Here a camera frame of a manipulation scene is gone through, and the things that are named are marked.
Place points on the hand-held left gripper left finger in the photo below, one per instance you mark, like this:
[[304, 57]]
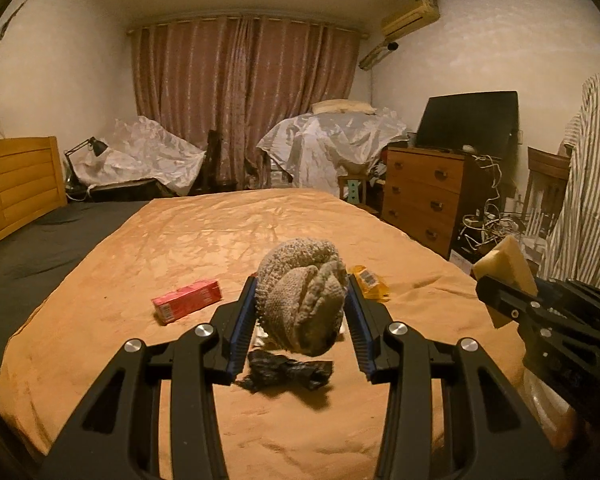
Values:
[[240, 330]]

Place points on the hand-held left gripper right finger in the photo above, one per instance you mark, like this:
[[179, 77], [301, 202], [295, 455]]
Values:
[[362, 330]]

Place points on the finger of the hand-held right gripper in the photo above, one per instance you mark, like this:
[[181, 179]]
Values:
[[505, 300], [580, 297]]

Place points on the yellow sponge block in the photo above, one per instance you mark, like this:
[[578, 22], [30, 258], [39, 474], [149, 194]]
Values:
[[510, 260]]

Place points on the grey knitted cloth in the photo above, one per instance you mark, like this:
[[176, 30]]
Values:
[[300, 295]]

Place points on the yellow plastic wrapper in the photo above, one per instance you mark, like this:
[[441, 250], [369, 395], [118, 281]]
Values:
[[375, 285]]

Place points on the black crumpled plastic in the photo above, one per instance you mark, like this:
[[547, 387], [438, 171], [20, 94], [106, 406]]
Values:
[[285, 370]]

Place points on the red cardboard box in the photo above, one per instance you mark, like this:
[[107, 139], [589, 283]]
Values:
[[185, 301]]

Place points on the orange blanket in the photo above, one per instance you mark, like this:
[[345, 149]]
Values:
[[180, 240]]

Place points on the striped cloth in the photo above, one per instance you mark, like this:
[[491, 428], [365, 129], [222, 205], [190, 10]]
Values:
[[585, 185]]

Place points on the wooden dresser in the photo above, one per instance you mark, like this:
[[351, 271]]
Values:
[[425, 190]]

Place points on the brown wooden chair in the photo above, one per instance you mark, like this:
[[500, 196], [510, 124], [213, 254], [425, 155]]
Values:
[[547, 165]]

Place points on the black television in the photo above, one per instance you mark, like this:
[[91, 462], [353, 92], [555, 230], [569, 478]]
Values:
[[465, 120]]

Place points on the large plastic dust sheet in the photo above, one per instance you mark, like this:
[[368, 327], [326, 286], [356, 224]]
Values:
[[330, 145]]

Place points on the small plastic dust sheet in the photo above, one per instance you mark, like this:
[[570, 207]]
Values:
[[140, 150]]

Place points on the grey mattress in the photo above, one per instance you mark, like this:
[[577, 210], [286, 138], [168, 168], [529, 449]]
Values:
[[40, 250]]

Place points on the beige pillow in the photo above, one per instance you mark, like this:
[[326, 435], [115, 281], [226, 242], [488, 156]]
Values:
[[340, 106]]

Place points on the black desk lamp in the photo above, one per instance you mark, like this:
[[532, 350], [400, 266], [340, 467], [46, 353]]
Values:
[[97, 147]]

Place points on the pink curtain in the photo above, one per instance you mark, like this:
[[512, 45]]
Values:
[[240, 90]]

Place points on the wooden headboard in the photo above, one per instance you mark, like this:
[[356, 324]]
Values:
[[20, 185]]

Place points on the wall pipe cover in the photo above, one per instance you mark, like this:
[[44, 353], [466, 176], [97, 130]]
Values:
[[375, 55]]

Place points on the wall air conditioner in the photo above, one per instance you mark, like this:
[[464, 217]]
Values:
[[410, 15]]

